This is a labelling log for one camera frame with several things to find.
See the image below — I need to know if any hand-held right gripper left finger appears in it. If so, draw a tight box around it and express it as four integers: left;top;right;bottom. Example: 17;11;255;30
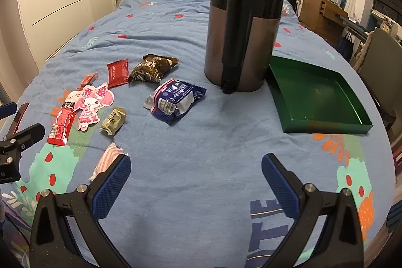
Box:
30;154;132;268

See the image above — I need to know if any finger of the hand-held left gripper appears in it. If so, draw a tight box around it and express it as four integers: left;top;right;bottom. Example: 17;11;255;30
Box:
0;101;18;119
0;123;45;158

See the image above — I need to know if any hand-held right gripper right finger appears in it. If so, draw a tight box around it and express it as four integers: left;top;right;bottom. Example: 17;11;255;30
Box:
261;153;366;268

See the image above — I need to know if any pink striped snack packet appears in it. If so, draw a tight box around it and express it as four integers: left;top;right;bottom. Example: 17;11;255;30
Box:
88;142;130;182

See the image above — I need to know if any red and white snack packet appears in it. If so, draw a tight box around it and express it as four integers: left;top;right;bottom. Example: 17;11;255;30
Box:
47;90;84;147

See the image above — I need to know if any beige candy packet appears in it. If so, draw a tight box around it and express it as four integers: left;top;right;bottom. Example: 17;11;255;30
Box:
100;106;127;137

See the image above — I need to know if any pink cartoon snack packet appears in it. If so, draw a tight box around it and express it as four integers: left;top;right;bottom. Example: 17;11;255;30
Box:
75;83;114;132

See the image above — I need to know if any small orange-red candy packet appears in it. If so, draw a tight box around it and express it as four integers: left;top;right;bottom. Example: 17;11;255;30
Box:
80;73;98;88

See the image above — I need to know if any green tray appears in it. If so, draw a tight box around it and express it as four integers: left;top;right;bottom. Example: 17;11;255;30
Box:
265;55;373;134

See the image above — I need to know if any white purple snack packet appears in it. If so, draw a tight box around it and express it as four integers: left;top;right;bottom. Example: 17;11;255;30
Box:
143;78;207;126

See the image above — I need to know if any dark red snack packet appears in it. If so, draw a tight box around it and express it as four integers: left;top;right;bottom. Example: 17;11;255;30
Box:
107;59;130;89

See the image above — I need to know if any brown snack packet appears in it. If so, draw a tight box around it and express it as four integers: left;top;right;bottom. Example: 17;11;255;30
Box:
128;55;179;84

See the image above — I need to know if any blue bag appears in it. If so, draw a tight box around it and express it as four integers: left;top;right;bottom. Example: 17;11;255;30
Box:
337;33;356;61

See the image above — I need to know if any grey chair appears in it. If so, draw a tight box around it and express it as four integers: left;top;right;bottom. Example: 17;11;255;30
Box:
358;28;402;132

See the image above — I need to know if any wooden cabinet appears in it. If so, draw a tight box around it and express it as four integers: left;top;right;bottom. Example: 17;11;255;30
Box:
299;0;349;43

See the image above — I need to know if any desk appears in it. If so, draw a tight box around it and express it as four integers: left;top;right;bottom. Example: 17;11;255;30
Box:
335;8;379;40

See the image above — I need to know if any thick rope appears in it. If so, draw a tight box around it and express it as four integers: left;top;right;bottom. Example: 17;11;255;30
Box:
352;35;375;71

